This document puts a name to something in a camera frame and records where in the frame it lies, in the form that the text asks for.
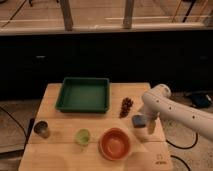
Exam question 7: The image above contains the bunch of dark grapes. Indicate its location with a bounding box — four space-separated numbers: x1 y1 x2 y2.
119 97 133 118

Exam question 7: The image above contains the black cable left floor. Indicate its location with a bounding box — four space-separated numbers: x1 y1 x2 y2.
0 105 28 145

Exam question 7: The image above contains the black cable on floor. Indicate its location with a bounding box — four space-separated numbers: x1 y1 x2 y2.
165 132 200 171

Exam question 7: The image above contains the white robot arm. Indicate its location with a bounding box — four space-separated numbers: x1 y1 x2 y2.
139 84 213 142

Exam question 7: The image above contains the metal cup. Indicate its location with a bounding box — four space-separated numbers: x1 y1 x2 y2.
34 121 50 138

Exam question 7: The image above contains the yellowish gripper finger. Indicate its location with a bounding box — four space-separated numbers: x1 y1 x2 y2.
147 120 156 134

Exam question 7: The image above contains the orange bowl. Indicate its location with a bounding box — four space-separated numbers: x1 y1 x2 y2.
98 128 131 161

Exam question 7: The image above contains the small green cup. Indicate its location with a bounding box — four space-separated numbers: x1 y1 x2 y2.
74 129 90 146

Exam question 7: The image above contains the dark blue object on floor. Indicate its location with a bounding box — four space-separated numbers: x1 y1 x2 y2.
191 93 212 108

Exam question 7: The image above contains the green plastic tray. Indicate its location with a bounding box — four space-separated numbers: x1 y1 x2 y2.
55 77 110 113

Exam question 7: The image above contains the blue sponge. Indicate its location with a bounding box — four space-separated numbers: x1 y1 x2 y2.
132 115 146 128

